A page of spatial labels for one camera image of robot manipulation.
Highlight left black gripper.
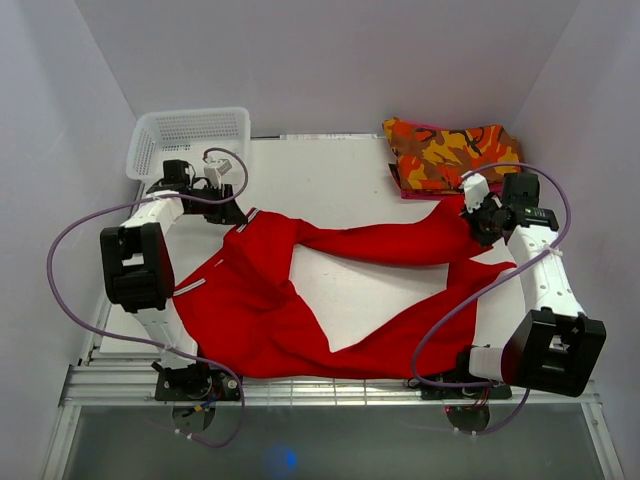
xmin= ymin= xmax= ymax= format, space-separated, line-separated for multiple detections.
xmin=186 ymin=182 xmax=248 ymax=226

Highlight red trousers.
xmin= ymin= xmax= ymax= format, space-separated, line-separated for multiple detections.
xmin=173 ymin=198 xmax=511 ymax=379

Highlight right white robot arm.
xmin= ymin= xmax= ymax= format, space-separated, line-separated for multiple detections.
xmin=451 ymin=172 xmax=606 ymax=397

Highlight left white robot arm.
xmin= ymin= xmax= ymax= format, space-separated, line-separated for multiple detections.
xmin=100 ymin=158 xmax=248 ymax=400

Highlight pink folded trousers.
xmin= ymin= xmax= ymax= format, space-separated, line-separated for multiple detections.
xmin=383 ymin=117 xmax=458 ymax=200

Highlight orange camouflage folded trousers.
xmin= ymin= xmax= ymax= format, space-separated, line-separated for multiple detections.
xmin=382 ymin=116 xmax=526 ymax=194

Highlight white perforated plastic basket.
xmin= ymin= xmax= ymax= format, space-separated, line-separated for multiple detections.
xmin=125 ymin=107 xmax=251 ymax=183

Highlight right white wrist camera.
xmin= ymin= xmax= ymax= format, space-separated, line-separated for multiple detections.
xmin=461 ymin=173 xmax=491 ymax=213

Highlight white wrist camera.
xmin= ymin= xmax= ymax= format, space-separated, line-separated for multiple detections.
xmin=461 ymin=173 xmax=491 ymax=213
xmin=203 ymin=157 xmax=232 ymax=188

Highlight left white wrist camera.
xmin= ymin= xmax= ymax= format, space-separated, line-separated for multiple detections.
xmin=203 ymin=157 xmax=232 ymax=188

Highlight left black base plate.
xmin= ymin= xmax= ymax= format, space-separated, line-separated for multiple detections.
xmin=154 ymin=364 xmax=240 ymax=402

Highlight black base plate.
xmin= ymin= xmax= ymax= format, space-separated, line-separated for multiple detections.
xmin=154 ymin=364 xmax=240 ymax=402
xmin=418 ymin=372 xmax=513 ymax=401

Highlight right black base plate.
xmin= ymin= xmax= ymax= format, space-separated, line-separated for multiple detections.
xmin=418 ymin=372 xmax=513 ymax=401

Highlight aluminium frame rail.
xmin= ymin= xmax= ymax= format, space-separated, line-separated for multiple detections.
xmin=58 ymin=357 xmax=601 ymax=407

